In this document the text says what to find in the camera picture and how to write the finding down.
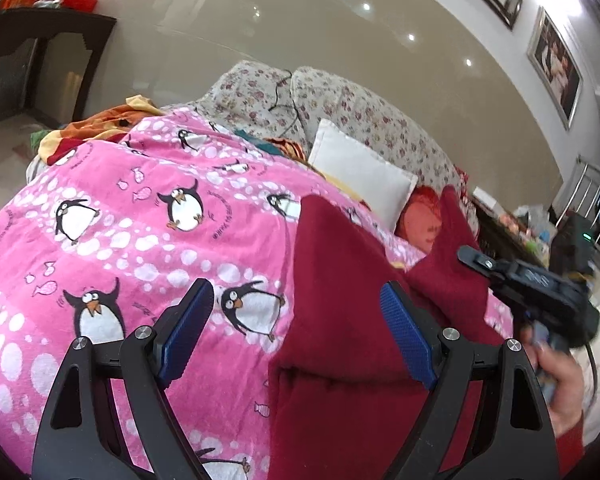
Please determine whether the pink penguin printed blanket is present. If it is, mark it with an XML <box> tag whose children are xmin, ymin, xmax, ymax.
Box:
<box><xmin>0</xmin><ymin>105</ymin><xmax>516</xmax><ymax>480</ymax></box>

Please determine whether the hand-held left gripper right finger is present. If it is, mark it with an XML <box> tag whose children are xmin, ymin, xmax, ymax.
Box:
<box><xmin>379</xmin><ymin>281</ymin><xmax>561</xmax><ymax>480</ymax></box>

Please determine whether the metal stair railing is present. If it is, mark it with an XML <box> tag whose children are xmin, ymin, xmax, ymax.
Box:
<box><xmin>555</xmin><ymin>155</ymin><xmax>600</xmax><ymax>281</ymax></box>

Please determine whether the white pillow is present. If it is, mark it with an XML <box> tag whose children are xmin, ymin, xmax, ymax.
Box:
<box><xmin>307</xmin><ymin>119</ymin><xmax>419</xmax><ymax>233</ymax></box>

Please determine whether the dark wooden side table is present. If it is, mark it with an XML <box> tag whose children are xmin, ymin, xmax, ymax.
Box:
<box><xmin>0</xmin><ymin>7</ymin><xmax>118</xmax><ymax>183</ymax></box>

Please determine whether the red heart-shaped cushion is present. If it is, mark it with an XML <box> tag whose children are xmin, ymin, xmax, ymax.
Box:
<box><xmin>395</xmin><ymin>186</ymin><xmax>456</xmax><ymax>253</ymax></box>

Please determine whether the black gripper power cable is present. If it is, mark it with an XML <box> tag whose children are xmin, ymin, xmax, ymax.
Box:
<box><xmin>582</xmin><ymin>342</ymin><xmax>600</xmax><ymax>403</ymax></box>

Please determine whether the orange yellow cloth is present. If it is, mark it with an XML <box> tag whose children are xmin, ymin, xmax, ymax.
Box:
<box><xmin>32</xmin><ymin>95</ymin><xmax>166</xmax><ymax>166</ymax></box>

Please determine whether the pile of packets and bags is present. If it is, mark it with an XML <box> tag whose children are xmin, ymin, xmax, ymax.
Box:
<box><xmin>500</xmin><ymin>205</ymin><xmax>556</xmax><ymax>261</ymax></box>

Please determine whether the person's right forearm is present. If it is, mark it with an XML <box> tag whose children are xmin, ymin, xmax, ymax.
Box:
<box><xmin>552</xmin><ymin>410</ymin><xmax>588</xmax><ymax>480</ymax></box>

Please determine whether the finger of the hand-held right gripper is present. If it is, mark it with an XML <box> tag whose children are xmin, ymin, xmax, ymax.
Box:
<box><xmin>456</xmin><ymin>245</ymin><xmax>509</xmax><ymax>281</ymax></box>

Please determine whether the red patterned cloth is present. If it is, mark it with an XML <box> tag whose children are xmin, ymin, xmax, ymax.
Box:
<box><xmin>455</xmin><ymin>167</ymin><xmax>473</xmax><ymax>201</ymax></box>

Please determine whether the black device with green light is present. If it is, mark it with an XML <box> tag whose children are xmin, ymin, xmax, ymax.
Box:
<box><xmin>550</xmin><ymin>212</ymin><xmax>596</xmax><ymax>276</ymax></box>

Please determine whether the orange striped cloth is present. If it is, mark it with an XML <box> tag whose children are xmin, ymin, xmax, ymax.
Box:
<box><xmin>265</xmin><ymin>137</ymin><xmax>311</xmax><ymax>163</ymax></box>

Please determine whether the flat white box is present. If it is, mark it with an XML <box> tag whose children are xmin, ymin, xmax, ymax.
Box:
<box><xmin>472</xmin><ymin>186</ymin><xmax>503</xmax><ymax>209</ymax></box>

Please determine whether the floral padded headboard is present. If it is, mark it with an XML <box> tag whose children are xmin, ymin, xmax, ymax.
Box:
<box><xmin>187</xmin><ymin>60</ymin><xmax>481</xmax><ymax>241</ymax></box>

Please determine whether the teal cloth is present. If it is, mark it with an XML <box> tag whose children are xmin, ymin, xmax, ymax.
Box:
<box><xmin>232</xmin><ymin>129</ymin><xmax>281</xmax><ymax>153</ymax></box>

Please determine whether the person's right hand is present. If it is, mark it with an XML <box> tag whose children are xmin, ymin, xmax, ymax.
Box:
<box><xmin>520</xmin><ymin>322</ymin><xmax>588</xmax><ymax>436</ymax></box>

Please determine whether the dark red knitted garment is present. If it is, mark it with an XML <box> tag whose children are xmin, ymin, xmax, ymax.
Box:
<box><xmin>267</xmin><ymin>185</ymin><xmax>518</xmax><ymax>480</ymax></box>

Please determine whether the thin black cable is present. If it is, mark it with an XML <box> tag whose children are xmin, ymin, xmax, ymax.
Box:
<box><xmin>267</xmin><ymin>67</ymin><xmax>311</xmax><ymax>146</ymax></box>

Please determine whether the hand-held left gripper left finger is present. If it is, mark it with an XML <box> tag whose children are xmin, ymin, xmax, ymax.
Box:
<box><xmin>31</xmin><ymin>278</ymin><xmax>214</xmax><ymax>480</ymax></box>

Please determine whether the silver framed wall photo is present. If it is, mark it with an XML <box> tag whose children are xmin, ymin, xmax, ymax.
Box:
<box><xmin>526</xmin><ymin>6</ymin><xmax>583</xmax><ymax>131</ymax></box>

